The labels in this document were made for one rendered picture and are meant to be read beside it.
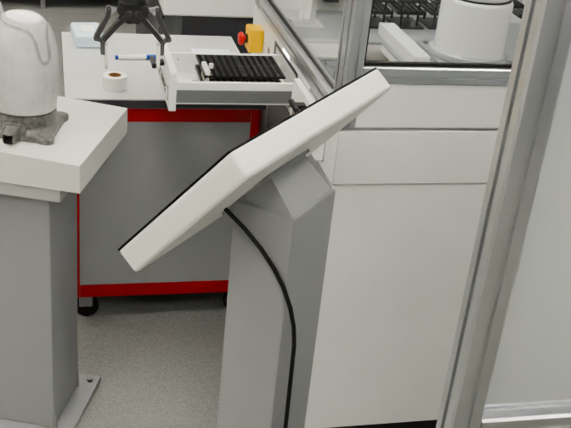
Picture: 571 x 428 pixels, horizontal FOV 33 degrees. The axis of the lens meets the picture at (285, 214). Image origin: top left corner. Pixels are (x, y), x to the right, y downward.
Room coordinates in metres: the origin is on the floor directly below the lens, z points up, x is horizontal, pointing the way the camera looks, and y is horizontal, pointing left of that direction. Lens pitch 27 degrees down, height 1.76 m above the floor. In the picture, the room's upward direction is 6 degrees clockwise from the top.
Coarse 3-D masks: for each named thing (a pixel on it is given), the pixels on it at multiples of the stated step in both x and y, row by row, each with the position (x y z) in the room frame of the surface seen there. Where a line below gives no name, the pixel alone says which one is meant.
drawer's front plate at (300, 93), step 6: (294, 78) 2.41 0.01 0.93; (294, 84) 2.40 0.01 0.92; (300, 84) 2.37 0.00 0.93; (294, 90) 2.40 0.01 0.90; (300, 90) 2.34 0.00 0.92; (306, 90) 2.33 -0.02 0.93; (294, 96) 2.39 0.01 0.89; (300, 96) 2.33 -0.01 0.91; (306, 96) 2.29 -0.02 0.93; (306, 102) 2.27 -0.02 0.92; (312, 102) 2.25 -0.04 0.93; (324, 144) 2.14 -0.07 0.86; (318, 150) 2.14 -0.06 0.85; (318, 156) 2.14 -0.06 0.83
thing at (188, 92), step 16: (176, 64) 2.62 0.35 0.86; (192, 64) 2.63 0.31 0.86; (288, 80) 2.59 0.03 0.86; (176, 96) 2.38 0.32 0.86; (192, 96) 2.39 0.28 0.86; (208, 96) 2.40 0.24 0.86; (224, 96) 2.41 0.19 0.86; (240, 96) 2.42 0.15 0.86; (256, 96) 2.43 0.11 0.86; (272, 96) 2.45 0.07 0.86; (288, 96) 2.46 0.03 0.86
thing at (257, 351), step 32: (256, 224) 1.46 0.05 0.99; (288, 224) 1.43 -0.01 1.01; (320, 224) 1.52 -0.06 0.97; (256, 256) 1.46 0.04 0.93; (288, 256) 1.43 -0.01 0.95; (320, 256) 1.54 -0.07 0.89; (256, 288) 1.45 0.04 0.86; (288, 288) 1.43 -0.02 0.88; (320, 288) 1.56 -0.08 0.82; (256, 320) 1.45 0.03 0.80; (288, 320) 1.45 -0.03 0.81; (224, 352) 1.48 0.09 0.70; (256, 352) 1.45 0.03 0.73; (288, 352) 1.46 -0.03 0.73; (224, 384) 1.48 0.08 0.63; (256, 384) 1.45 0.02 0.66; (224, 416) 1.47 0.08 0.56; (256, 416) 1.44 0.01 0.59
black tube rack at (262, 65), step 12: (216, 60) 2.57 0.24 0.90; (228, 60) 2.59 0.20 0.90; (240, 60) 2.60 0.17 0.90; (252, 60) 2.61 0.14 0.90; (264, 60) 2.62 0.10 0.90; (216, 72) 2.47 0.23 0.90; (228, 72) 2.48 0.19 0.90; (240, 72) 2.49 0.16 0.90; (252, 72) 2.51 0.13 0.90; (264, 72) 2.52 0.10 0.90; (276, 72) 2.53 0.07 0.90
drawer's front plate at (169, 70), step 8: (168, 48) 2.55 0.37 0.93; (160, 56) 2.59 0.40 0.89; (168, 56) 2.48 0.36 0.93; (168, 64) 2.42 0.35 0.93; (160, 72) 2.58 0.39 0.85; (168, 72) 2.39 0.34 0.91; (176, 72) 2.36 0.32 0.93; (160, 80) 2.57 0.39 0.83; (168, 80) 2.39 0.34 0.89; (176, 80) 2.36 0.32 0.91; (168, 88) 2.38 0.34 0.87; (176, 88) 2.36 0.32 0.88; (168, 96) 2.38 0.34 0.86; (168, 104) 2.37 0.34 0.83
